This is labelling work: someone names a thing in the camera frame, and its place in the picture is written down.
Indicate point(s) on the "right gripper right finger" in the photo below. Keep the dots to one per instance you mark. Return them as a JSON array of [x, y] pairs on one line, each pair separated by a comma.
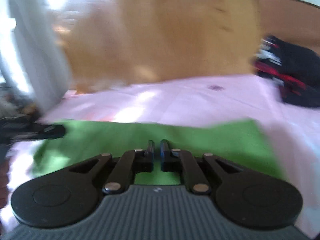
[[184, 163]]

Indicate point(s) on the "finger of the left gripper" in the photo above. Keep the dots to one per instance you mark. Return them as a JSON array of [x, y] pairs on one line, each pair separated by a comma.
[[13, 131]]

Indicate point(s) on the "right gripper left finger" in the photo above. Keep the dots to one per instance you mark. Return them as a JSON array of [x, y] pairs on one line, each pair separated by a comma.
[[127, 166]]

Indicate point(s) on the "navy green striped garment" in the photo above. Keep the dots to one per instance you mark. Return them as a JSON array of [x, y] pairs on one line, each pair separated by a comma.
[[242, 142]]

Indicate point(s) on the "cluttered bedside table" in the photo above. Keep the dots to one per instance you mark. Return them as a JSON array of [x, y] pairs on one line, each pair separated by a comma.
[[14, 103]]

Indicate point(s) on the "white curtain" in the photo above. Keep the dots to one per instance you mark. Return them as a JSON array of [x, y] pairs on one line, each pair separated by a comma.
[[31, 57]]

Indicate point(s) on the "pink patterned bed sheet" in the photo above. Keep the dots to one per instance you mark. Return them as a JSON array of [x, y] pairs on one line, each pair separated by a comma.
[[201, 102]]

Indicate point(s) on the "wooden headboard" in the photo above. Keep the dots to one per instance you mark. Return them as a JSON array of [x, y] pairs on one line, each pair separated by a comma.
[[113, 43]]

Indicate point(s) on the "black red patterned garment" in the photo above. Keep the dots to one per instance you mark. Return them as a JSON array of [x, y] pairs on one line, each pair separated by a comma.
[[295, 70]]

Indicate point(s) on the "brown wooden side panel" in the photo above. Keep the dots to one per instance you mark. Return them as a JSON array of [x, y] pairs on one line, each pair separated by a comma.
[[289, 20]]

